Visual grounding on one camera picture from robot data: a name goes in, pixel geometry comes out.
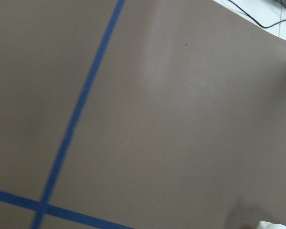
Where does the white long-sleeve printed shirt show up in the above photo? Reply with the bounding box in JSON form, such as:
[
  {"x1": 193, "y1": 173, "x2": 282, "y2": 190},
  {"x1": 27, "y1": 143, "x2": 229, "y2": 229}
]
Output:
[{"x1": 256, "y1": 221, "x2": 286, "y2": 229}]

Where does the black cable on desk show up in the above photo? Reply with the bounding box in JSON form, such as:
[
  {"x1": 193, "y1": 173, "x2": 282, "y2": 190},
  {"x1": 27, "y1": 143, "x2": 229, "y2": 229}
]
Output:
[{"x1": 227, "y1": 0, "x2": 286, "y2": 29}]

